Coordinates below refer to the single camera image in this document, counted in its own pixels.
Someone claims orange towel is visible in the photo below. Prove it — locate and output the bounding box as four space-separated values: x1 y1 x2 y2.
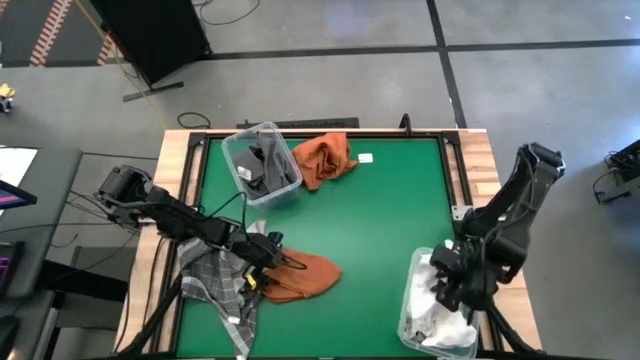
291 131 360 192
259 248 344 305

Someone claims small yellow toy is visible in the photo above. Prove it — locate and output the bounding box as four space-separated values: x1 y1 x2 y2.
0 82 17 115

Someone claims dark tablet screen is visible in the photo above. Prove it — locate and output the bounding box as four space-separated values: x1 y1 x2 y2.
0 179 39 212

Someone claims charcoal grey towel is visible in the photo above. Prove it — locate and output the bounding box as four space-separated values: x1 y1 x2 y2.
232 143 271 199

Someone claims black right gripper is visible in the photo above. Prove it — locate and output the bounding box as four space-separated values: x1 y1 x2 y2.
428 238 496 314

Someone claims plain white towel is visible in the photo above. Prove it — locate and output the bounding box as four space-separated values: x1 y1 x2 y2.
417 299 479 350

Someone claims yellow cord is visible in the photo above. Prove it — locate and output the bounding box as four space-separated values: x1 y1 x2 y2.
74 0 166 132

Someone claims dark grey checked towel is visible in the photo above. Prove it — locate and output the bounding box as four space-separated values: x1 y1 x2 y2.
175 234 261 360

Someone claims green table mat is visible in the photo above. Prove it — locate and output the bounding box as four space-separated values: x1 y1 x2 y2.
174 137 464 359

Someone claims clear plastic bin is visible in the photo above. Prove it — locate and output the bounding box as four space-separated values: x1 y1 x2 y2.
220 121 304 209
396 245 482 360

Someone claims white paper sheet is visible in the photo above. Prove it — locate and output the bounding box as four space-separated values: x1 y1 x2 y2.
0 147 39 190

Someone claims grey desk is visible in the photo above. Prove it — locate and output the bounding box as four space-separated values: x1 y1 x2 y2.
0 146 84 301

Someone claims plain grey towel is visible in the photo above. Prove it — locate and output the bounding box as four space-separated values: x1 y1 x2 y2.
257 130 300 195

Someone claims black equipment with cables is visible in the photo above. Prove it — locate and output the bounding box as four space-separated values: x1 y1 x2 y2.
592 138 640 205

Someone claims black backlit keyboard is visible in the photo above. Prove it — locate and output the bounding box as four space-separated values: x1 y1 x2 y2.
0 239 26 297

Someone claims black partition panel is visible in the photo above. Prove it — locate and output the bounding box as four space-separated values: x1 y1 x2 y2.
88 0 212 104

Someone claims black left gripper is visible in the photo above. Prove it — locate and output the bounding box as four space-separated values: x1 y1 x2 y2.
227 227 287 294

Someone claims white waffle towel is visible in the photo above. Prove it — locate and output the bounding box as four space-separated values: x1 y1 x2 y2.
402 314 429 347

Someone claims black frame strut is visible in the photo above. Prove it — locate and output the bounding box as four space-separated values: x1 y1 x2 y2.
117 279 181 357
487 302 541 355

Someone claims black looped floor cable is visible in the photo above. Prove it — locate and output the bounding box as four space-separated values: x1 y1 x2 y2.
176 110 213 131

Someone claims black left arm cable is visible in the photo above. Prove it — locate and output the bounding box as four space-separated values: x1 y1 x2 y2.
197 191 250 231

